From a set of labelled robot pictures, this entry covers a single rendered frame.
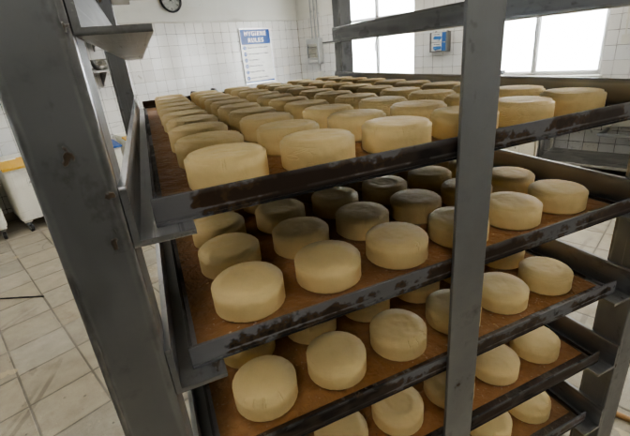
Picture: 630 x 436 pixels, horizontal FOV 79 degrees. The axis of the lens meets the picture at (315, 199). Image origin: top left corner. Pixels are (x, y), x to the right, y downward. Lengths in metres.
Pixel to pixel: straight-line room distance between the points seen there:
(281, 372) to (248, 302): 0.09
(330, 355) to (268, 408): 0.06
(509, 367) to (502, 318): 0.07
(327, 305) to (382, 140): 0.12
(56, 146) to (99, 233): 0.04
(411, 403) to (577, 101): 0.31
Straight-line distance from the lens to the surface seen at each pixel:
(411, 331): 0.36
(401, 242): 0.30
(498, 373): 0.47
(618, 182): 0.47
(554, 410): 0.61
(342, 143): 0.24
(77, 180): 0.19
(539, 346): 0.51
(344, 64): 0.89
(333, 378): 0.33
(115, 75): 0.79
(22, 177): 5.03
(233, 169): 0.22
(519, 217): 0.37
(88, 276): 0.20
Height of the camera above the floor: 1.56
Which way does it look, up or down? 21 degrees down
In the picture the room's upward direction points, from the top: 5 degrees counter-clockwise
